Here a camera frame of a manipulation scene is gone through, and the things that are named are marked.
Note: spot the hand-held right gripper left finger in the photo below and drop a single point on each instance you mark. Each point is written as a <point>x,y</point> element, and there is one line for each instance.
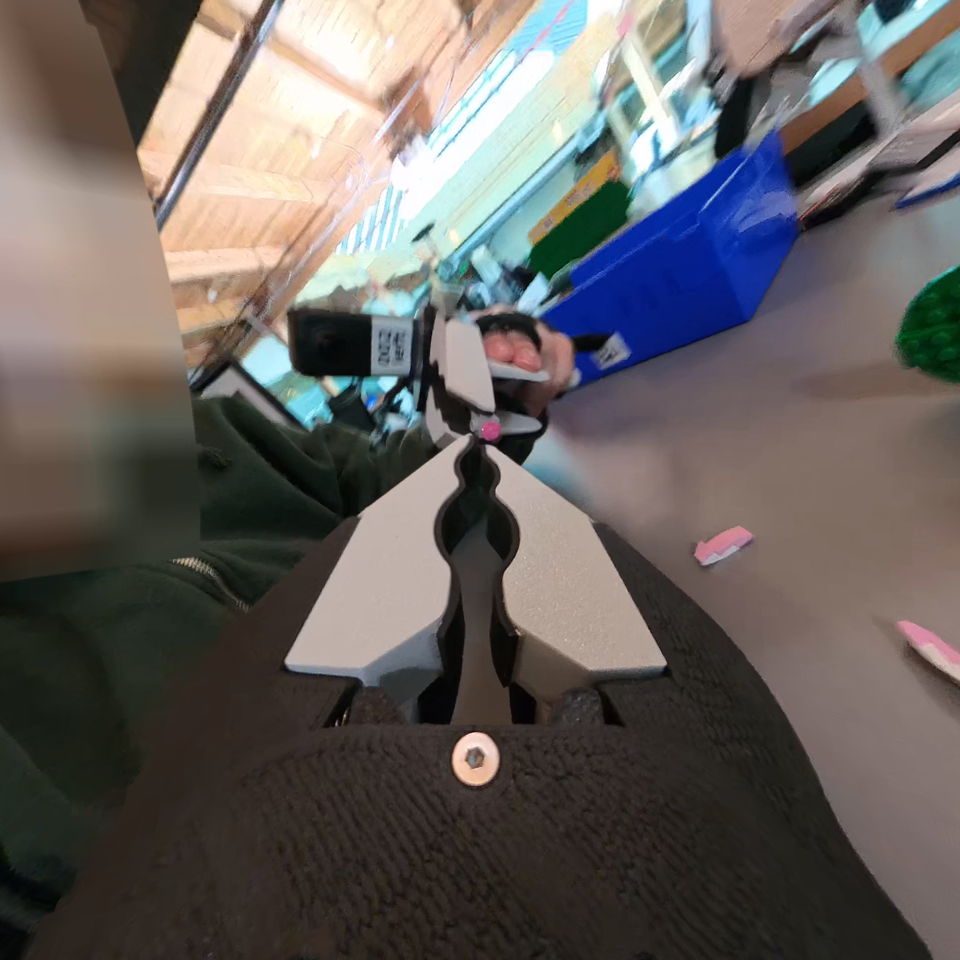
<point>375,592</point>

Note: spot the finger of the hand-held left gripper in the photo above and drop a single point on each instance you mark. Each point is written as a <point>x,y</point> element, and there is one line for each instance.
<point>465,367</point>
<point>519,424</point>

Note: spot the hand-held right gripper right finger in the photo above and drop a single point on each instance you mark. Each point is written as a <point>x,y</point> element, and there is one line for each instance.
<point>577,600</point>

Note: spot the small pink round lego piece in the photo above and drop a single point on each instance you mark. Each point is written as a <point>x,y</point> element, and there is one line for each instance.
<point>490,430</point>

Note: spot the green lego plant model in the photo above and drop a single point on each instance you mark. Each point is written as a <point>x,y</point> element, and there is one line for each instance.
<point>934,330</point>

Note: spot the pink white lego petal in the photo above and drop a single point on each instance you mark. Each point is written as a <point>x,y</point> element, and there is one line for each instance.
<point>930,649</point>
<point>724,545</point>

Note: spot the person's left hand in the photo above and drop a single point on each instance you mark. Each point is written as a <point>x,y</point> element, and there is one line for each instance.
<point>555,352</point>

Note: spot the blue storage bin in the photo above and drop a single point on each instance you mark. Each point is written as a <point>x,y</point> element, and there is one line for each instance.
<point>675,277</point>

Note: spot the person's green jacket torso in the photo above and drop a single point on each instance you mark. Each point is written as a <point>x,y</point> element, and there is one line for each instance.
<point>75,660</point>

